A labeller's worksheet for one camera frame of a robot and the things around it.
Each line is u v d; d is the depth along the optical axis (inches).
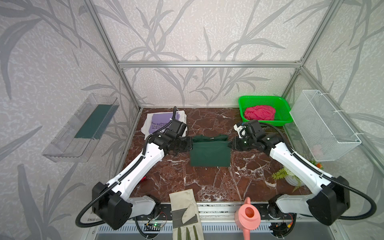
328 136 24.7
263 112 43.2
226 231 27.3
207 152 30.4
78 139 26.7
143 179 32.9
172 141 21.2
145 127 41.4
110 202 14.8
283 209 24.0
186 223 27.6
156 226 27.7
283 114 44.0
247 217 24.7
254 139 23.4
